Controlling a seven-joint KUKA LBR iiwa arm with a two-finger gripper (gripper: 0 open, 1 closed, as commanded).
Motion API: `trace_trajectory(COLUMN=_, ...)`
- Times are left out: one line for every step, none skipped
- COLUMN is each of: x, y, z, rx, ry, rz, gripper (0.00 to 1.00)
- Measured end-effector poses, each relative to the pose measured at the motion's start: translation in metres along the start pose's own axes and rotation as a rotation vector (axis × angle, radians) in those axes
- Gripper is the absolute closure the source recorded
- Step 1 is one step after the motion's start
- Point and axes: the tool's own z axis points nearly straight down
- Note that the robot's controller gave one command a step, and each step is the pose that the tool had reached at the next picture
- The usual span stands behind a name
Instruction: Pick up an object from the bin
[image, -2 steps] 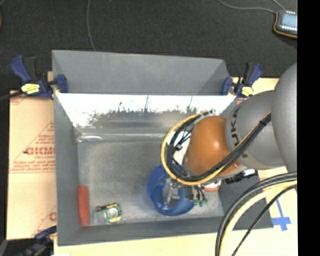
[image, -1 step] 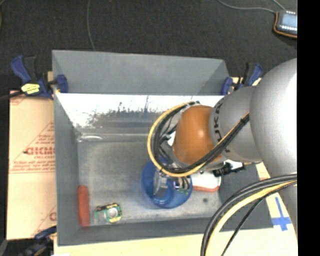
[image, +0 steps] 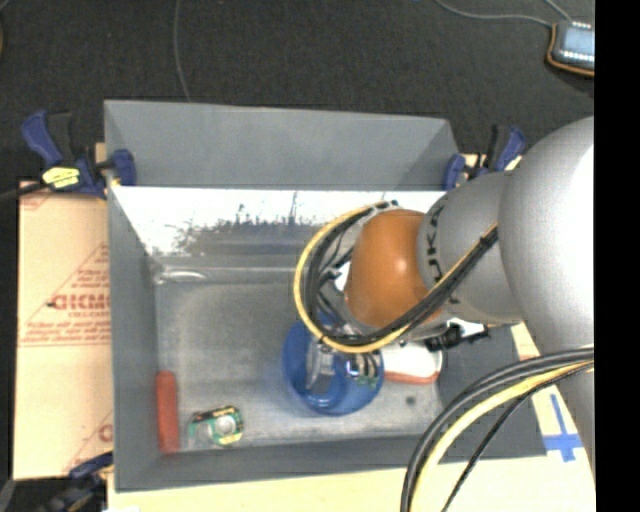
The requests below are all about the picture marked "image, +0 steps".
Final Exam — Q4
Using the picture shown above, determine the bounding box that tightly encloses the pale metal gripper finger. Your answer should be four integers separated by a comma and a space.
319, 349, 338, 397
305, 341, 322, 390

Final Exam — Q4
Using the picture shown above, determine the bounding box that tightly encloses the blue plastic cup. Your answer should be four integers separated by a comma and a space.
281, 309, 386, 416

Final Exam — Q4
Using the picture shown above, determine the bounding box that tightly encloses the white and orange flat object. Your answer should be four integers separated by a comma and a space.
381, 343, 444, 386

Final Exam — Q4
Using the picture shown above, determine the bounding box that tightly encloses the grey metal bin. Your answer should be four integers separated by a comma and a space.
103, 99, 547, 491

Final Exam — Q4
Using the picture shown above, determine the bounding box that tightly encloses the red-brown flat block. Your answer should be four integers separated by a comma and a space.
154, 370, 181, 454

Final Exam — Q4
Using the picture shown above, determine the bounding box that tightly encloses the brown cardboard board, red print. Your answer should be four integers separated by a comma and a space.
12, 142, 116, 481

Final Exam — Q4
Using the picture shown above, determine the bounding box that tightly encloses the black cylinder on white bracket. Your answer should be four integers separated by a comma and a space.
423, 322, 489, 352

